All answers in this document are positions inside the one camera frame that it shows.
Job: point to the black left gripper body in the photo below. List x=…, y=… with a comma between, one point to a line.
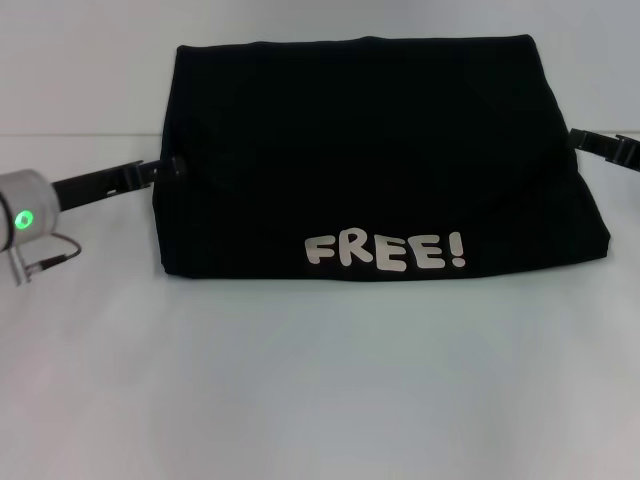
x=90, y=182

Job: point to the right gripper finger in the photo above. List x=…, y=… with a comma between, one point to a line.
x=590, y=138

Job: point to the black t-shirt with white print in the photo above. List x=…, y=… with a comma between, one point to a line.
x=350, y=150

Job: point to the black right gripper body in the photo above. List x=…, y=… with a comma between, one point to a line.
x=627, y=152

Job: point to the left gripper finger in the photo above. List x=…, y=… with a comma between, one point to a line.
x=176, y=166

